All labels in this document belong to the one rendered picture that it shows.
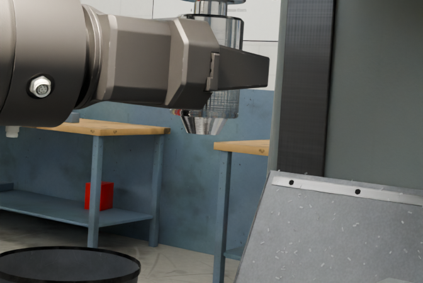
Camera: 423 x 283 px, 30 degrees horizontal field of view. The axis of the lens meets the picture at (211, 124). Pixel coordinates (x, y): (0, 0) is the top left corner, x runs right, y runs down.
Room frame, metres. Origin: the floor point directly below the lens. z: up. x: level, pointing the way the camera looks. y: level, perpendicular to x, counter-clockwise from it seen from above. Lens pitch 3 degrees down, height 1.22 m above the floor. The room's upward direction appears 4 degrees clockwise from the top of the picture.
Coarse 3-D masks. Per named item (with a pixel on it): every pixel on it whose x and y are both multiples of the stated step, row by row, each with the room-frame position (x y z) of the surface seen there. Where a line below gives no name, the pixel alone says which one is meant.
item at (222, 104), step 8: (216, 32) 0.52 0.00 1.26; (224, 32) 0.52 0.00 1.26; (232, 32) 0.52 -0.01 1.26; (224, 40) 0.52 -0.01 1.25; (232, 40) 0.52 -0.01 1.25; (240, 40) 0.53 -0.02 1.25; (240, 48) 0.53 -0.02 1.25; (216, 96) 0.52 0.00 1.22; (224, 96) 0.52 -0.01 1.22; (232, 96) 0.53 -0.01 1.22; (208, 104) 0.52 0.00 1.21; (216, 104) 0.52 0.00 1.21; (224, 104) 0.52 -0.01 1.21; (232, 104) 0.53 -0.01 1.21; (176, 112) 0.52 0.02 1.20; (184, 112) 0.52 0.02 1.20; (192, 112) 0.52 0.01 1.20; (200, 112) 0.52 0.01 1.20; (208, 112) 0.52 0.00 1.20; (216, 112) 0.52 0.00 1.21; (224, 112) 0.52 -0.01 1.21; (232, 112) 0.53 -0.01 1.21
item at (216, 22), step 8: (176, 16) 0.53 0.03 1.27; (184, 16) 0.52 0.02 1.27; (192, 16) 0.52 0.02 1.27; (200, 16) 0.52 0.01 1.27; (208, 16) 0.52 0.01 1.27; (216, 16) 0.52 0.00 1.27; (224, 16) 0.52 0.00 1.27; (232, 16) 0.52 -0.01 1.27; (216, 24) 0.52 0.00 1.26; (224, 24) 0.52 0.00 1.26; (232, 24) 0.52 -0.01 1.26; (240, 24) 0.53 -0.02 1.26; (240, 32) 0.53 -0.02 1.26
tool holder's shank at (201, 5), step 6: (192, 0) 0.53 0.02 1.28; (198, 0) 0.53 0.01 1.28; (204, 0) 0.53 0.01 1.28; (210, 0) 0.53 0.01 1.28; (216, 0) 0.53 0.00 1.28; (222, 0) 0.53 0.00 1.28; (228, 0) 0.53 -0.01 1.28; (198, 6) 0.53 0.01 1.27; (204, 6) 0.53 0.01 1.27; (210, 6) 0.53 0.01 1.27; (216, 6) 0.53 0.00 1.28; (222, 6) 0.53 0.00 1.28; (198, 12) 0.53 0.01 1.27; (204, 12) 0.53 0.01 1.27; (210, 12) 0.53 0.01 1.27; (216, 12) 0.53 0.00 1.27; (222, 12) 0.53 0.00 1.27
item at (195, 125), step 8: (184, 120) 0.53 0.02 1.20; (192, 120) 0.53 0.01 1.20; (200, 120) 0.52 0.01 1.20; (208, 120) 0.52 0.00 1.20; (216, 120) 0.53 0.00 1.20; (224, 120) 0.53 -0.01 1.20; (192, 128) 0.53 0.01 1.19; (200, 128) 0.53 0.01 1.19; (208, 128) 0.53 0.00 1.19; (216, 128) 0.53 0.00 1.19
